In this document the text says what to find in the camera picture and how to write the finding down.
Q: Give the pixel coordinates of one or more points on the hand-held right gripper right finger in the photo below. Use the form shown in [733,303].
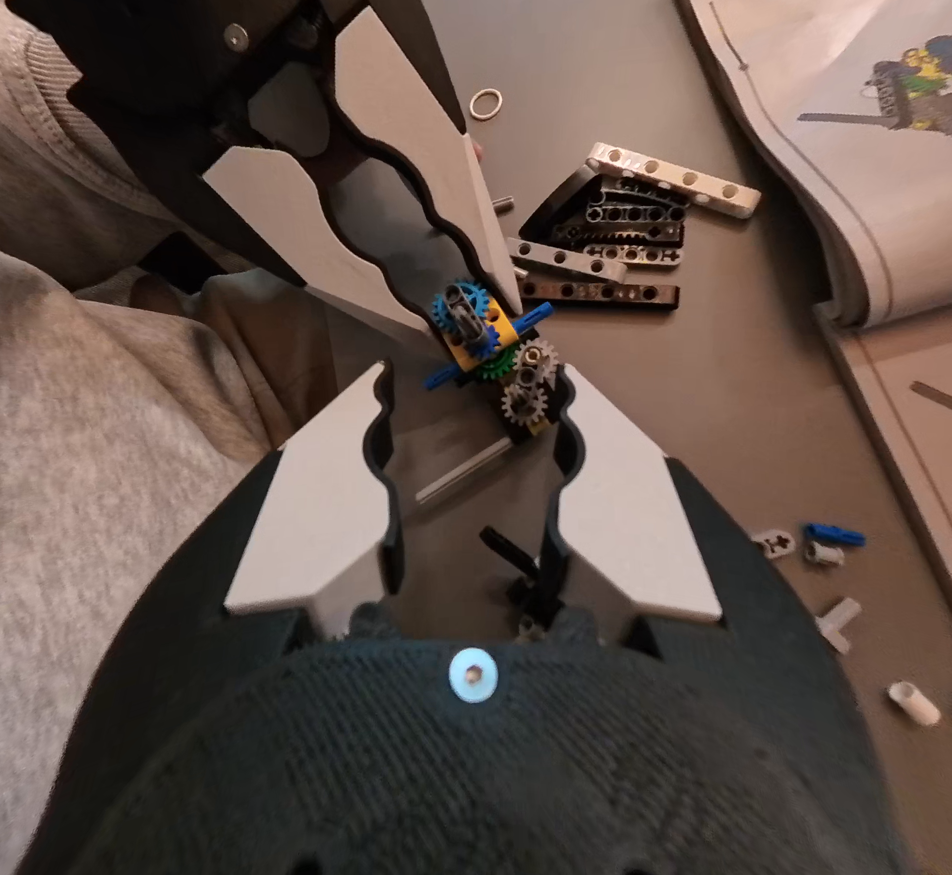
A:
[632,518]

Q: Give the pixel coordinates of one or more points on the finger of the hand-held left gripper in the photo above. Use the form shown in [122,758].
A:
[416,116]
[297,220]

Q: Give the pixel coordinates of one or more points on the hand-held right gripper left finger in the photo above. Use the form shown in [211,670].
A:
[312,518]

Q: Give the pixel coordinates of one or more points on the lego gear assembly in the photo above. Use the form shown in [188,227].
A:
[483,339]

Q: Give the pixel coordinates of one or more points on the person's left forearm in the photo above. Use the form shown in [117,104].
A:
[74,168]

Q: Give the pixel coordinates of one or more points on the pale lego cross connector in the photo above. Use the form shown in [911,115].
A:
[773,544]

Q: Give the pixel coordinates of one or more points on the thin white lego rod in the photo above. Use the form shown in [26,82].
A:
[465,472]

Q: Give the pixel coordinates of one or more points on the pile of lego beams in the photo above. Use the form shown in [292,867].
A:
[550,216]

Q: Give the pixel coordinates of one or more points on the blue lego pin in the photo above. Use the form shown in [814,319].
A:
[833,534]

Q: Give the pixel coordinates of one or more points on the lego instruction booklet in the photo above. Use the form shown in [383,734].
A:
[818,34]

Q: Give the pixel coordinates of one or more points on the person's tan trousers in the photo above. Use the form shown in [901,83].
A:
[245,354]

